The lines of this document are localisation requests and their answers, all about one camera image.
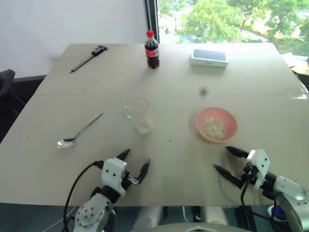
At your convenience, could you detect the black digital caliper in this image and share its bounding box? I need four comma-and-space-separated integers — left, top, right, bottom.
70, 44, 109, 74

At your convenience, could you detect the clear glass cup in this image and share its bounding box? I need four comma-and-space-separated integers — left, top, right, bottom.
124, 97, 155, 136

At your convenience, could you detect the black window frame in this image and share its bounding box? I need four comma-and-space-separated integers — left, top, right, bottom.
144, 0, 159, 44

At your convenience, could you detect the pink bowl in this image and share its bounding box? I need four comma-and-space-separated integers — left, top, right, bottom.
195, 107, 239, 143

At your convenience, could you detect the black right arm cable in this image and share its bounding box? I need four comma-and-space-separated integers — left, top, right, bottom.
240, 166, 281, 232

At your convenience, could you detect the cola bottle with red cap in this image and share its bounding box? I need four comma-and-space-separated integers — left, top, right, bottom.
144, 29, 161, 70

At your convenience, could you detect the grey robot torso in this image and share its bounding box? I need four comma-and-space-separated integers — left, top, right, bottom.
131, 205, 243, 232

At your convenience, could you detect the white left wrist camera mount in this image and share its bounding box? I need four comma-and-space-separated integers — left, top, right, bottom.
100, 158, 128, 194

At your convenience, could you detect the black office chair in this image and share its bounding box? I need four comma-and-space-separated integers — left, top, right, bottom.
0, 69, 28, 117

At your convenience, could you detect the white phone box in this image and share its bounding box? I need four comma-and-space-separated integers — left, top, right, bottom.
189, 48, 230, 69

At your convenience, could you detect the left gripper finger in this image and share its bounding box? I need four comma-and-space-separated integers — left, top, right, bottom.
135, 158, 152, 182
115, 148, 131, 161

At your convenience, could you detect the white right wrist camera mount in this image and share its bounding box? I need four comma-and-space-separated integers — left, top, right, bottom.
245, 149, 270, 191

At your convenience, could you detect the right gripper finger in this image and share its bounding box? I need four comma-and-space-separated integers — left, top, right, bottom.
213, 164, 242, 189
225, 146, 250, 159

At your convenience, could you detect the metal spoon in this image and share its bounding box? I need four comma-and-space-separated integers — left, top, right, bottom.
56, 112, 104, 149

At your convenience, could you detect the blue and white object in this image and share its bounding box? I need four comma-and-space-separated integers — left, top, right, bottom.
266, 204, 288, 222

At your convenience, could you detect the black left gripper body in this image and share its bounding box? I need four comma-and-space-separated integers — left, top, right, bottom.
120, 169, 140, 191

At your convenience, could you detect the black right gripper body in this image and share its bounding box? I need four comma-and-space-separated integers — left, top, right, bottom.
240, 162, 259, 187

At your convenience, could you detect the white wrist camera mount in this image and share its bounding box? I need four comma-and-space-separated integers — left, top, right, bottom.
100, 158, 128, 194
245, 149, 270, 191

